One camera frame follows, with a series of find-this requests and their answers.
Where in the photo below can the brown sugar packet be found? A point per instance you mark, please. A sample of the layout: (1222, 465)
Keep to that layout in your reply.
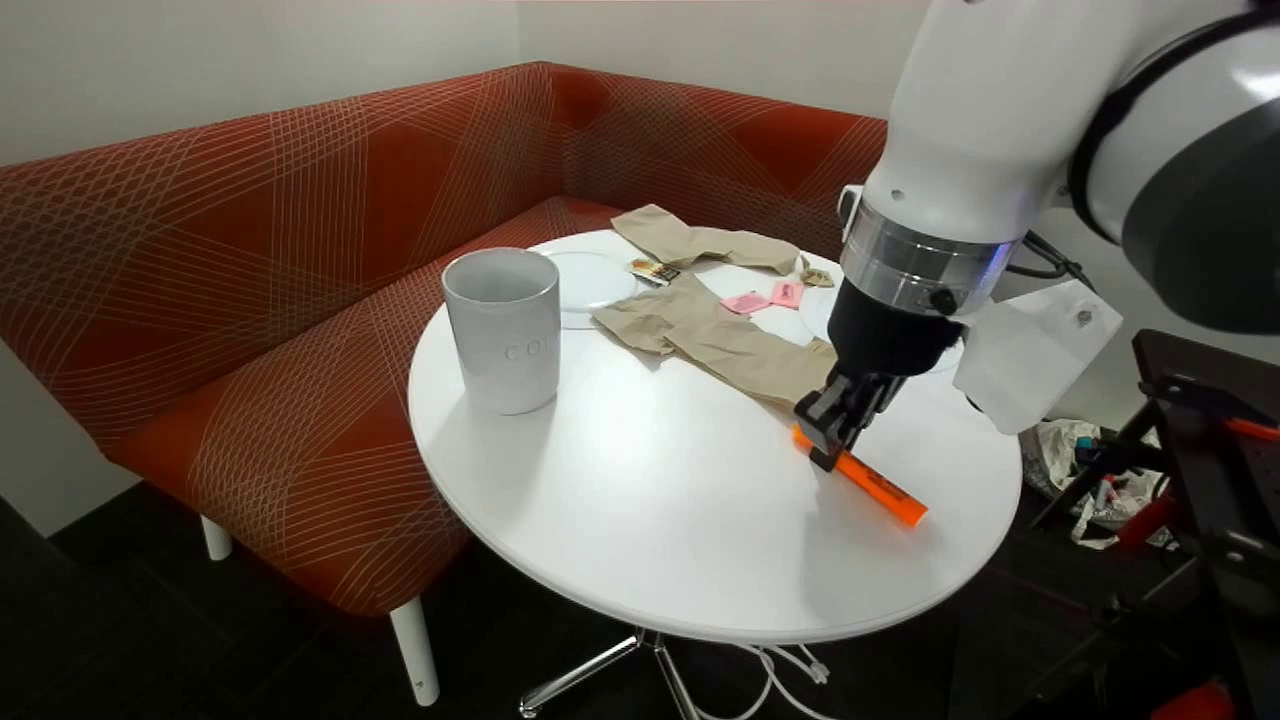
(813, 277)

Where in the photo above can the orange marker pen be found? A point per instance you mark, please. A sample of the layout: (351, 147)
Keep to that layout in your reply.
(887, 499)

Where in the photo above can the pink sweetener packet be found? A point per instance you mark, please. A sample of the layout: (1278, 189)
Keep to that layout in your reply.
(785, 295)
(746, 307)

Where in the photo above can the large beige paper napkin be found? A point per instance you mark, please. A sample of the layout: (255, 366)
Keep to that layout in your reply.
(705, 341)

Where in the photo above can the beige folded paper napkin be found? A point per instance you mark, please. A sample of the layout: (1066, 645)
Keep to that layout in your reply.
(659, 228)
(754, 249)

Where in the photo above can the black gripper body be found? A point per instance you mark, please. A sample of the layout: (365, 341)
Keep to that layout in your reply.
(887, 334)

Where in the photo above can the orange patterned corner sofa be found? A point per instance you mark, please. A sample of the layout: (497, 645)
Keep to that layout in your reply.
(264, 264)

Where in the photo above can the chrome table base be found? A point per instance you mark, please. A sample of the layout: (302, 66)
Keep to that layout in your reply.
(585, 674)

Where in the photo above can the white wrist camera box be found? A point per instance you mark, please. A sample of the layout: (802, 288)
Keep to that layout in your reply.
(1032, 352)

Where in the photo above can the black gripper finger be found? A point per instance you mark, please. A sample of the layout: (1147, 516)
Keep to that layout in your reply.
(826, 415)
(867, 422)

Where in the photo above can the light grey ceramic mug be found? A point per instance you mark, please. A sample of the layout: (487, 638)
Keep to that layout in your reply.
(500, 341)

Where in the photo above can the white plastic bag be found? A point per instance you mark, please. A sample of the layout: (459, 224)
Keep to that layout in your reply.
(1072, 463)

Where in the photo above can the white sofa leg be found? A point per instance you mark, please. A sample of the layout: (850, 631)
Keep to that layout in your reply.
(218, 538)
(418, 652)

